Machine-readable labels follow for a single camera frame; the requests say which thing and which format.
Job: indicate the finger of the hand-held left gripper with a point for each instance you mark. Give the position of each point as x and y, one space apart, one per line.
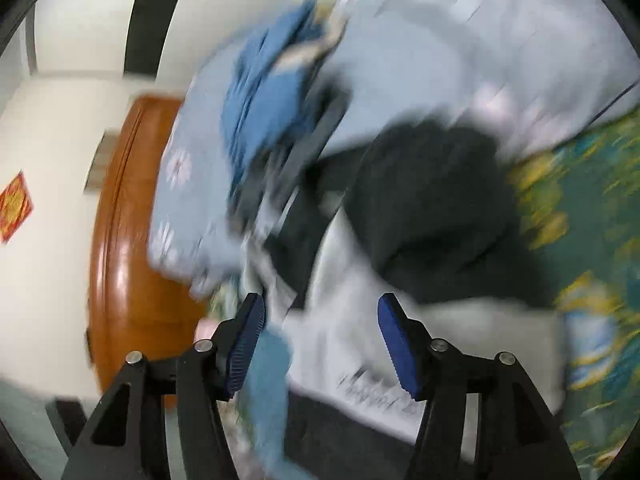
320 135

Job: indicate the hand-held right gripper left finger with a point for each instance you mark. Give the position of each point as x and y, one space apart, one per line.
245 345

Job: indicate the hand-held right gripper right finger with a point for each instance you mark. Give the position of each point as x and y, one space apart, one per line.
400 350

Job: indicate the white and black garment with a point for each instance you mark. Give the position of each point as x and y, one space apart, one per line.
350 320

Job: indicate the blue printed garment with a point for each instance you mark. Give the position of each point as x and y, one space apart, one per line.
265 85

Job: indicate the dark grey pants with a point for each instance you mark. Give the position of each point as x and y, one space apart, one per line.
430 210

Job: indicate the orange wooden headboard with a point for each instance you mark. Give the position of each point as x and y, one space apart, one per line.
130 260

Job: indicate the blue-grey daisy print duvet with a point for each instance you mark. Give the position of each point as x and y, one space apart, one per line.
500 60

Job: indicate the teal floral bed sheet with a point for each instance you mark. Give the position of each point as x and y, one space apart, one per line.
575 210

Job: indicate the white wardrobe with black stripe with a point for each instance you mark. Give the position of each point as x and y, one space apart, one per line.
90 20

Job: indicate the red wall sticker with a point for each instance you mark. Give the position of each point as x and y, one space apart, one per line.
15 207

